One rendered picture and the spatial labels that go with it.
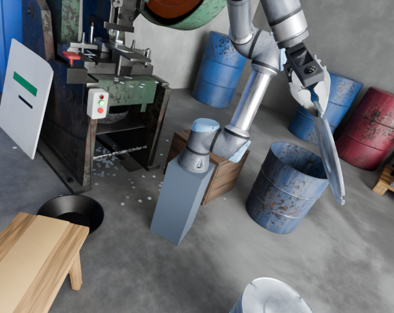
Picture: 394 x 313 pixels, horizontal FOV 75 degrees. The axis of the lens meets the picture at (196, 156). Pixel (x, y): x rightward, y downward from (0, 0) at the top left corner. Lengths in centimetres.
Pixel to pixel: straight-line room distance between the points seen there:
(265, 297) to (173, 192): 58
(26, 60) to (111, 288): 140
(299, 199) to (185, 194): 74
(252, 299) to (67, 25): 162
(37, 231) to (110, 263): 44
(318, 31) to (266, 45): 336
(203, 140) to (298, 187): 72
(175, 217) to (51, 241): 60
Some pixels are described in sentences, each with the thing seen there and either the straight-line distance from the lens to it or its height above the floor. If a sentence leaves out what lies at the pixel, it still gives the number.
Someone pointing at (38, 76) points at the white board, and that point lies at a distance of 183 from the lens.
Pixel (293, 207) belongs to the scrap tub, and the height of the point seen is 24.
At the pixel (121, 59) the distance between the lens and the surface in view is 153.
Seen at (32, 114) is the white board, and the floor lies 26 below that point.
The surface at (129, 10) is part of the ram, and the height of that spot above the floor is 97.
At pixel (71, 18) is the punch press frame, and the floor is 83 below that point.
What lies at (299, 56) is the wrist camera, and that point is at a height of 106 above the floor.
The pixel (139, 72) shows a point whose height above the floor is 66.
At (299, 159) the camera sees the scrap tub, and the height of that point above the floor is 39.
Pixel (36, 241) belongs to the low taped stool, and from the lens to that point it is 99.
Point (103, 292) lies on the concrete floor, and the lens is 126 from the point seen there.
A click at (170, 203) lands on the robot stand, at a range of 130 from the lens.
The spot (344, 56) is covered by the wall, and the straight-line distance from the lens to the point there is 431.
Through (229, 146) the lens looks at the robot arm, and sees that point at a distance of 110.
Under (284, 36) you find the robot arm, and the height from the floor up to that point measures 109.
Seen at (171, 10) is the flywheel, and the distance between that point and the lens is 180.
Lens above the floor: 109
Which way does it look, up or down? 29 degrees down
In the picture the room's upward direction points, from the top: 19 degrees clockwise
